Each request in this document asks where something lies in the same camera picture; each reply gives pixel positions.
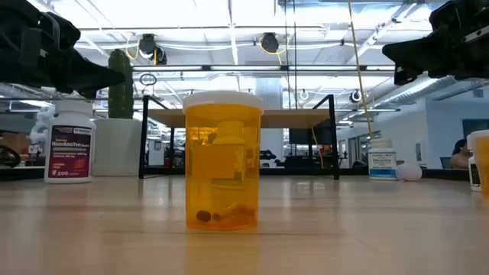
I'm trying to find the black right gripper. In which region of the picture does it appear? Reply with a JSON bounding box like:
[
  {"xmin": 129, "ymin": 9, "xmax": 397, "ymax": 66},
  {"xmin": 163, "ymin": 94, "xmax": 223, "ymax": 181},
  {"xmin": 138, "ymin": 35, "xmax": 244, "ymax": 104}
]
[{"xmin": 382, "ymin": 0, "xmax": 489, "ymax": 86}]

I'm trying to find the black hanging cable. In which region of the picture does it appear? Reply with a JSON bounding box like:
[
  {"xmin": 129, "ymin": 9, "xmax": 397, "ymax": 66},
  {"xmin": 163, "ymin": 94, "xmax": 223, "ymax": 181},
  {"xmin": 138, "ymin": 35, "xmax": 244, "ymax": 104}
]
[{"xmin": 283, "ymin": 0, "xmax": 298, "ymax": 112}]

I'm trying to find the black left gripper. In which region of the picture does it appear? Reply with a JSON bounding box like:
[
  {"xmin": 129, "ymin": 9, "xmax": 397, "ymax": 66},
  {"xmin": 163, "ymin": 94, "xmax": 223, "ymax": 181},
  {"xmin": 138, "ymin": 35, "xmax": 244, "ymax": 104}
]
[{"xmin": 18, "ymin": 10, "xmax": 127, "ymax": 99}]

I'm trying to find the black ceiling cable reel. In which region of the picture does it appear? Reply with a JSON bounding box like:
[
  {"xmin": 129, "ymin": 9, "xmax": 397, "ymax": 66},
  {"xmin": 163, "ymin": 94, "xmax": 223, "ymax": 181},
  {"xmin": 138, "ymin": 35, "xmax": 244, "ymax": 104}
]
[
  {"xmin": 137, "ymin": 33, "xmax": 168, "ymax": 66},
  {"xmin": 261, "ymin": 32, "xmax": 280, "ymax": 53}
]

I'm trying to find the orange pill bottle white cap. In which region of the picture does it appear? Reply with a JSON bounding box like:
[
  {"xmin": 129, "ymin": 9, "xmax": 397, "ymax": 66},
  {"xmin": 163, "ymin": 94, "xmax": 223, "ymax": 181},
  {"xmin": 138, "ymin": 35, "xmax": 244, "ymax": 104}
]
[
  {"xmin": 468, "ymin": 129, "xmax": 489, "ymax": 198},
  {"xmin": 182, "ymin": 90, "xmax": 265, "ymax": 232}
]

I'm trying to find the small white bottle black label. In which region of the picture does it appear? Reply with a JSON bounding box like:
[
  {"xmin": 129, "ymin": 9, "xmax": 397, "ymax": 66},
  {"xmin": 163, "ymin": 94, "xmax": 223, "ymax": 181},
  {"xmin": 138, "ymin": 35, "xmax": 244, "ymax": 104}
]
[{"xmin": 466, "ymin": 134, "xmax": 483, "ymax": 193}]

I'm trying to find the white hexagonal plant pot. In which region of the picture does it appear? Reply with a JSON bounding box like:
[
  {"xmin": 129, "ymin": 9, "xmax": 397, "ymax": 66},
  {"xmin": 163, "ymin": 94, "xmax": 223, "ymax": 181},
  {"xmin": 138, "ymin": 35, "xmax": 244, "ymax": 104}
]
[{"xmin": 91, "ymin": 117, "xmax": 143, "ymax": 177}]

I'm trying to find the green cactus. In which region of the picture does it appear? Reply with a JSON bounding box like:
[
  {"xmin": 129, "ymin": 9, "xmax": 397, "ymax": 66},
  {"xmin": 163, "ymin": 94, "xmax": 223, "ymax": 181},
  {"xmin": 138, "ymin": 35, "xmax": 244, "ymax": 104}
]
[{"xmin": 107, "ymin": 48, "xmax": 134, "ymax": 119}]

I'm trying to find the person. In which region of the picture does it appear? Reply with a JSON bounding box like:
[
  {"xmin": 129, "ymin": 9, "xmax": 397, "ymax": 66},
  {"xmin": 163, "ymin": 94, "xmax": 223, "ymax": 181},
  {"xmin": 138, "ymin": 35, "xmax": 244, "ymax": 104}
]
[{"xmin": 449, "ymin": 137, "xmax": 473, "ymax": 170}]

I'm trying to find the black monitor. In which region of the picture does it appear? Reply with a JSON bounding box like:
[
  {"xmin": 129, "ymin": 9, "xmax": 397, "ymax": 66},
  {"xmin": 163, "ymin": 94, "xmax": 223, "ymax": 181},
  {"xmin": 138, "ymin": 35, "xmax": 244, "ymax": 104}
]
[{"xmin": 288, "ymin": 128, "xmax": 333, "ymax": 145}]

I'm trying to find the yellow hanging cable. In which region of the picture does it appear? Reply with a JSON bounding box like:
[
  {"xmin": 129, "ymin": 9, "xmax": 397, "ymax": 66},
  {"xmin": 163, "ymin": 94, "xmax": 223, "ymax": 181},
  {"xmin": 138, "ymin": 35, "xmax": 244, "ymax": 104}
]
[{"xmin": 346, "ymin": 0, "xmax": 374, "ymax": 141}]

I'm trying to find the translucent white pill bottle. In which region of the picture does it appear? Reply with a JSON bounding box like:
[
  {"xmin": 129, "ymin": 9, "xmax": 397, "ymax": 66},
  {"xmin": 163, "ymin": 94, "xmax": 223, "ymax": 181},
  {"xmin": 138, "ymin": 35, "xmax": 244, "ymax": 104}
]
[{"xmin": 396, "ymin": 162, "xmax": 423, "ymax": 182}]

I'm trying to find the wooden shelf black metal frame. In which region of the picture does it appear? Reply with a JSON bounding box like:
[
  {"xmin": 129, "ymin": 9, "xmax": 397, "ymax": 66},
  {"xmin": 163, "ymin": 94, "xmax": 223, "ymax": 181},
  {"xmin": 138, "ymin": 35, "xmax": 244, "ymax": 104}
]
[{"xmin": 138, "ymin": 94, "xmax": 341, "ymax": 180}]

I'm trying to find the white bottle blue label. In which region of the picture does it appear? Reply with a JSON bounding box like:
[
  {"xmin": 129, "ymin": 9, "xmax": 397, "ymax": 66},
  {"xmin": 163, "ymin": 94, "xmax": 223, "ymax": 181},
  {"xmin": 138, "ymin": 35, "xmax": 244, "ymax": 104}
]
[{"xmin": 367, "ymin": 137, "xmax": 398, "ymax": 180}]

